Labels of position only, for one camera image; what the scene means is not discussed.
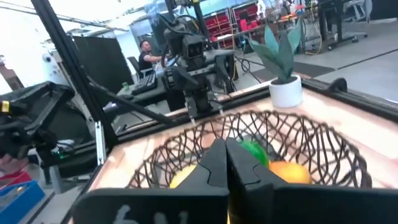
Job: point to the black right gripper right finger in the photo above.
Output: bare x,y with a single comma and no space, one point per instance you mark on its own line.
295,207

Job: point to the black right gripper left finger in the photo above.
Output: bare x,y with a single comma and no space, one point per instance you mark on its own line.
186,207

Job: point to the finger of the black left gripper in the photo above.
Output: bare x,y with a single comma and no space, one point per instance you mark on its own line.
175,77
224,71

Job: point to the large yellow lemon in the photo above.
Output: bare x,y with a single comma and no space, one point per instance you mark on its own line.
182,178

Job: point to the orange fruit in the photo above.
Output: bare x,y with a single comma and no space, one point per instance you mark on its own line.
289,173

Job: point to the bright green lime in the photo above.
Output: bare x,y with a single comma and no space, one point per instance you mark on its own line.
256,152

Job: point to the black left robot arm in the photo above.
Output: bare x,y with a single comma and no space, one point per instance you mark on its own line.
174,39

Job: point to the black keyboard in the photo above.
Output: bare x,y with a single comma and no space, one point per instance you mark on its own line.
144,84

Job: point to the person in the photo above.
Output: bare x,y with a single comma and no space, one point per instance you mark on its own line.
144,60

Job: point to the grey desk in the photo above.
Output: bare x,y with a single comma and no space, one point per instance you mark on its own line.
146,98

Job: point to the black office chair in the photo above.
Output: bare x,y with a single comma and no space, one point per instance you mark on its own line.
134,63

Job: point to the red bin storage rack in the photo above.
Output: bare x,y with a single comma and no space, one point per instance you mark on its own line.
220,23

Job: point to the small green container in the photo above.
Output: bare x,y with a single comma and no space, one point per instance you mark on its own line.
125,86

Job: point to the green plant in white pot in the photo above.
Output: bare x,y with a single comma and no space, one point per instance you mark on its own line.
286,93

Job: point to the black partition panel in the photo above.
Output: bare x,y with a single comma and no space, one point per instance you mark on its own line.
102,62

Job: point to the black workbench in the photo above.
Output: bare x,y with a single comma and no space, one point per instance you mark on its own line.
339,18

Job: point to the black machine with green light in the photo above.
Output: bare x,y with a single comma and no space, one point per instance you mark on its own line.
37,102

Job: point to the white office chair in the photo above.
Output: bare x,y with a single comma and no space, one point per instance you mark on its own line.
360,7

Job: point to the blue plastic bin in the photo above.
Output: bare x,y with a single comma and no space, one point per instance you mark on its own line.
18,200

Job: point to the red box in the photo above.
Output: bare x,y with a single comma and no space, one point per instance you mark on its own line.
14,180

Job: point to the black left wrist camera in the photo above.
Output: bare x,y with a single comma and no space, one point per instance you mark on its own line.
194,48

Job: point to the black aluminium table frame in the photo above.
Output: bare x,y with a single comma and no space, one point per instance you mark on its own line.
76,71

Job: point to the black curved bracket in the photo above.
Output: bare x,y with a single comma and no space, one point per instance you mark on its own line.
342,83

